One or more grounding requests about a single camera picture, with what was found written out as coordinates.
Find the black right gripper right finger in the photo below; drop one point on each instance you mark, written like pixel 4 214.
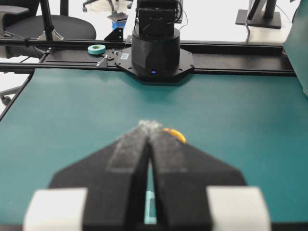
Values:
pixel 195 191

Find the black aluminium frame rail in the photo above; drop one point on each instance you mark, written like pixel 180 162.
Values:
pixel 207 58

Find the orange plastic cup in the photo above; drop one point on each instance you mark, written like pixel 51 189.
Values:
pixel 176 134

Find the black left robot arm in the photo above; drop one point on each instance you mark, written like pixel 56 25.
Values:
pixel 155 54

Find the black office chair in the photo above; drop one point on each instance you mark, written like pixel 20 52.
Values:
pixel 32 19

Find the teal tape roll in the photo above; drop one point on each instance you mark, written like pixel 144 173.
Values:
pixel 96 49

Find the black monitor stand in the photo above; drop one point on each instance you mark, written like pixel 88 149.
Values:
pixel 260 13

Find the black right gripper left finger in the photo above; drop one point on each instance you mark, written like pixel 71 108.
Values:
pixel 104 191

